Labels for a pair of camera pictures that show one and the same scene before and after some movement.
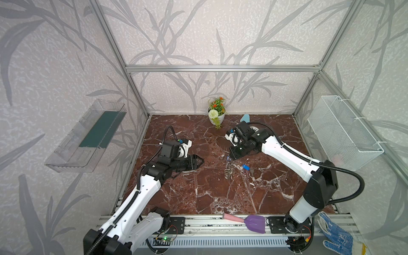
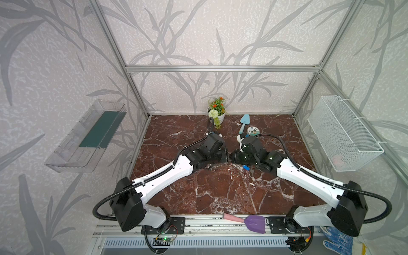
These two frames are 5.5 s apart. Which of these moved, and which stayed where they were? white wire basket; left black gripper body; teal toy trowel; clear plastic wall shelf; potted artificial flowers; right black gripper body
Moved: left black gripper body; right black gripper body
Stayed: white wire basket; clear plastic wall shelf; potted artificial flowers; teal toy trowel
